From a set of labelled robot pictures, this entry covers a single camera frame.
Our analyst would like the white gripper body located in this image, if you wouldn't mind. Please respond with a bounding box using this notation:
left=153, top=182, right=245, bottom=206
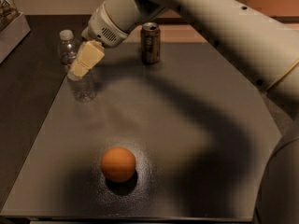
left=81, top=4, right=136, bottom=48

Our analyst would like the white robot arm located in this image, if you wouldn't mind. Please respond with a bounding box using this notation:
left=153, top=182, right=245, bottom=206
left=68, top=0, right=299, bottom=224

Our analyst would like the box with items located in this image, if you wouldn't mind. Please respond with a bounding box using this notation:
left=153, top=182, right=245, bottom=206
left=0, top=0, right=31, bottom=63

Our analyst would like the dark side counter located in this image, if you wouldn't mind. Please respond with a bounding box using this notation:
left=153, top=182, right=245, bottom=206
left=0, top=15, right=90, bottom=210

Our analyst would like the orange fruit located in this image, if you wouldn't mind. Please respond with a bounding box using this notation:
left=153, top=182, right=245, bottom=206
left=100, top=147, right=136, bottom=183

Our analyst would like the opened metal soda can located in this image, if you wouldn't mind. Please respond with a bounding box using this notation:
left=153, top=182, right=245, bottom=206
left=141, top=22, right=161, bottom=64

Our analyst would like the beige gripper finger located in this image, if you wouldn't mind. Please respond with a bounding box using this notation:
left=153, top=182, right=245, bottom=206
left=67, top=40, right=105, bottom=79

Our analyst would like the clear plastic water bottle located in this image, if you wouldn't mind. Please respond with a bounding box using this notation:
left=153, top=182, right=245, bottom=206
left=58, top=30, right=96, bottom=103

